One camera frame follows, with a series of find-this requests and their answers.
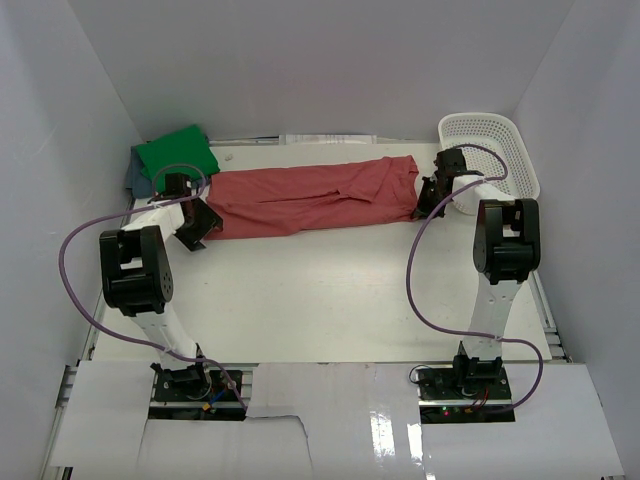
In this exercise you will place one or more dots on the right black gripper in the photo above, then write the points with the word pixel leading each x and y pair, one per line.
pixel 423 207

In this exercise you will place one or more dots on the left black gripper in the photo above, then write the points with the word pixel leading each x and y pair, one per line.
pixel 209 220

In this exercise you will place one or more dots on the red t-shirt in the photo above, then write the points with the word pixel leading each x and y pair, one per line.
pixel 277 202

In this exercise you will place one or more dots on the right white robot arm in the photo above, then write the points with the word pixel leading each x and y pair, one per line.
pixel 506 250

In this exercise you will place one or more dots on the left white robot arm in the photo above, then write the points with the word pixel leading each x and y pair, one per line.
pixel 137 280

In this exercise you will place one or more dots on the blue folded t-shirt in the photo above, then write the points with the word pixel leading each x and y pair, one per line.
pixel 137 182

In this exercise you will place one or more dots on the green folded t-shirt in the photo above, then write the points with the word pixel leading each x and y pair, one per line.
pixel 189 136

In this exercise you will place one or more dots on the white plastic basket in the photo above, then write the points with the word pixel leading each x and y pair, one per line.
pixel 492 144

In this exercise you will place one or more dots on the white paper sheets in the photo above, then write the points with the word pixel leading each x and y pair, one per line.
pixel 326 139

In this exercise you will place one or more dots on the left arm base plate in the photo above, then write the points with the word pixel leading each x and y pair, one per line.
pixel 198 393

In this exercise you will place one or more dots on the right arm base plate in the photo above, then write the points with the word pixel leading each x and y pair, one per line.
pixel 444 399

